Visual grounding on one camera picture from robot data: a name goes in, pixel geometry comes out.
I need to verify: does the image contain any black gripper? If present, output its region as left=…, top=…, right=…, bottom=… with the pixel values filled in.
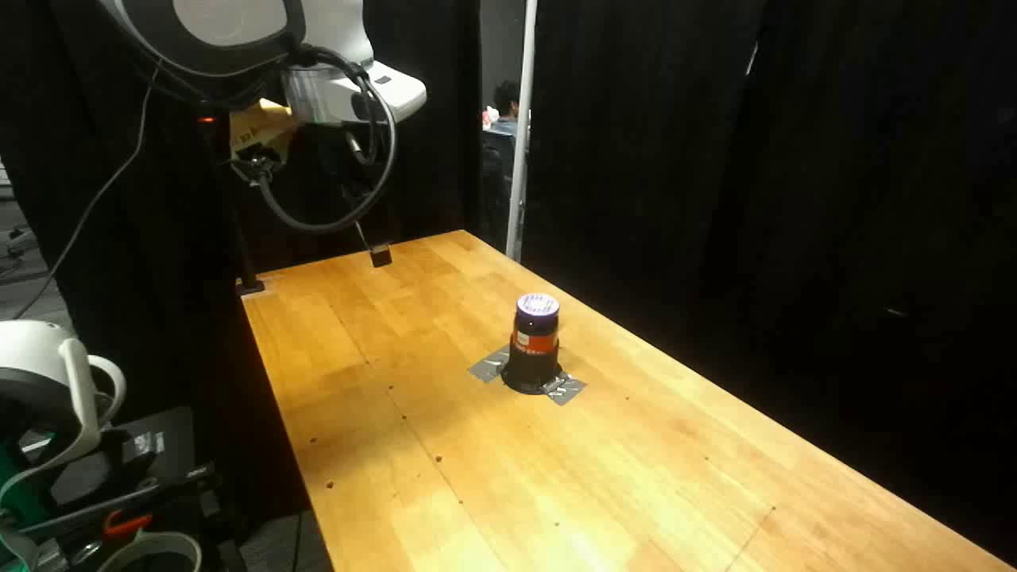
left=334, top=118, right=397, bottom=271

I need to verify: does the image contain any black cup with red label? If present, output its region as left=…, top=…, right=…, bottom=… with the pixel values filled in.
left=498, top=292, right=564, bottom=397

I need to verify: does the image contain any black curtain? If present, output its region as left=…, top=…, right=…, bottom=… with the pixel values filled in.
left=0, top=0, right=485, bottom=522
left=522, top=0, right=1017, bottom=567

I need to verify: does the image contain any white vertical pole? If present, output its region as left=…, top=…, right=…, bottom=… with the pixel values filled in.
left=501, top=0, right=539, bottom=264

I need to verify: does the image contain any person in background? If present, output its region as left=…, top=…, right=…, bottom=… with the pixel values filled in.
left=481, top=80, right=524, bottom=139

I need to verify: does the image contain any white mug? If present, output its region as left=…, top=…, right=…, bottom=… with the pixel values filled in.
left=0, top=317, right=130, bottom=475

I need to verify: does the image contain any tape roll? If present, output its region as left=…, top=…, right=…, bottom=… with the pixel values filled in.
left=95, top=525, right=204, bottom=572

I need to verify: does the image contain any orange clamp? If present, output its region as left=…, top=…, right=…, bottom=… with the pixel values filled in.
left=100, top=510, right=156, bottom=541

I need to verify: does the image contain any green object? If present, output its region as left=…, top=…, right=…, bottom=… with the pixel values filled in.
left=0, top=438, right=58, bottom=535

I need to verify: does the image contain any black cable loop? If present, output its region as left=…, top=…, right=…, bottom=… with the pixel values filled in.
left=238, top=45, right=399, bottom=238

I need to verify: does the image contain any wrist camera with tan mount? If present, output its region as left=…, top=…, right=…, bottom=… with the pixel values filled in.
left=226, top=96, right=308, bottom=194

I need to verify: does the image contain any thin grey cable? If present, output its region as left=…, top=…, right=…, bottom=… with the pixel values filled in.
left=2, top=62, right=169, bottom=328

